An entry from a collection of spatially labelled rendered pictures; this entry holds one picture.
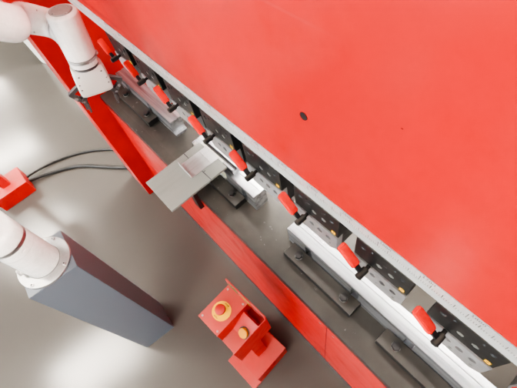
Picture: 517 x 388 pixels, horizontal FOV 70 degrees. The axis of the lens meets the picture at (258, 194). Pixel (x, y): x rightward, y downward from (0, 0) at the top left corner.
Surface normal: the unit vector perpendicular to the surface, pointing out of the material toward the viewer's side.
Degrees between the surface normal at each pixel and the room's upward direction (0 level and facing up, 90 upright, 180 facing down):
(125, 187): 0
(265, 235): 0
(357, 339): 0
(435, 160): 90
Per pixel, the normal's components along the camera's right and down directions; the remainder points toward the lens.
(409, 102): -0.74, 0.63
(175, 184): -0.15, -0.51
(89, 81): 0.46, 0.74
